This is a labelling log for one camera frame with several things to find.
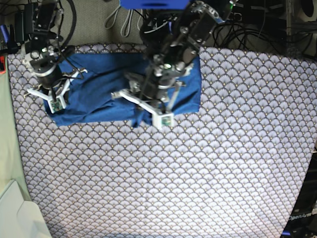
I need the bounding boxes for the beige looped cable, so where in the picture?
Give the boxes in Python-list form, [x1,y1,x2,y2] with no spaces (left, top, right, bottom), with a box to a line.
[104,6,136,38]

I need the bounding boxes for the blue handled clamp left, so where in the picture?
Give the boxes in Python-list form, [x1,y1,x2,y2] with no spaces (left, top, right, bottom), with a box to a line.
[0,24,19,55]

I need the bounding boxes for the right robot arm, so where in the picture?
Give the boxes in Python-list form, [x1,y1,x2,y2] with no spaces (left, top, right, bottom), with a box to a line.
[21,0,87,114]

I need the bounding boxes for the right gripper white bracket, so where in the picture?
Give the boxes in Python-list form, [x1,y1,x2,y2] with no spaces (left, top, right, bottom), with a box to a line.
[23,68,88,114]

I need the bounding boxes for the fan-patterned tablecloth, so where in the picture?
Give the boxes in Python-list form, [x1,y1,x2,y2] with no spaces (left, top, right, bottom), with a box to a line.
[8,47,317,238]

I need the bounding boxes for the white plastic bin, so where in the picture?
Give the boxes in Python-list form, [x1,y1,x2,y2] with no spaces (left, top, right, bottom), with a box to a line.
[0,180,51,238]

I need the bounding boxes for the blue long-sleeve T-shirt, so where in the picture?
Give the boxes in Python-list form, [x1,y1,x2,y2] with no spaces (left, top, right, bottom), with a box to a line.
[44,53,202,127]

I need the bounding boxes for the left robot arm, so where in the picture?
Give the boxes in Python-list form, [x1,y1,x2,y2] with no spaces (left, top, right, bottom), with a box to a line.
[111,0,237,130]

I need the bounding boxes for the black power supply left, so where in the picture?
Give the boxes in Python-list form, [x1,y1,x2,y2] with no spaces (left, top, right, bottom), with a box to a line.
[14,2,37,43]

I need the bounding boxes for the black OpenArm base box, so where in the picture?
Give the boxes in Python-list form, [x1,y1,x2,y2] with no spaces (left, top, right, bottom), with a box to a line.
[281,148,317,238]

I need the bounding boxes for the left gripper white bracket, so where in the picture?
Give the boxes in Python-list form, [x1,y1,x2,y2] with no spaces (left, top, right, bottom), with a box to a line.
[111,72,186,130]

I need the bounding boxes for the blue box top edge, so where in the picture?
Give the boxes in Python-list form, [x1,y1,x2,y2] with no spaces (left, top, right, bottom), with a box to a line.
[119,0,189,9]

